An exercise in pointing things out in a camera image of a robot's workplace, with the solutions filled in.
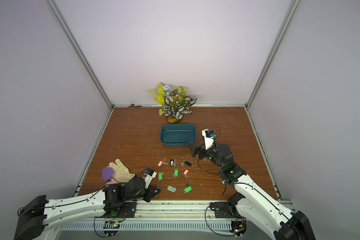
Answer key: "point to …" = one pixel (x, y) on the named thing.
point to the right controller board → (238, 227)
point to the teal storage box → (177, 135)
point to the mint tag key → (171, 189)
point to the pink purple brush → (107, 173)
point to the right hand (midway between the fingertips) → (196, 137)
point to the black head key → (188, 163)
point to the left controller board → (111, 224)
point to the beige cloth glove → (121, 173)
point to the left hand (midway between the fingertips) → (161, 193)
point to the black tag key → (173, 163)
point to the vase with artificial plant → (176, 102)
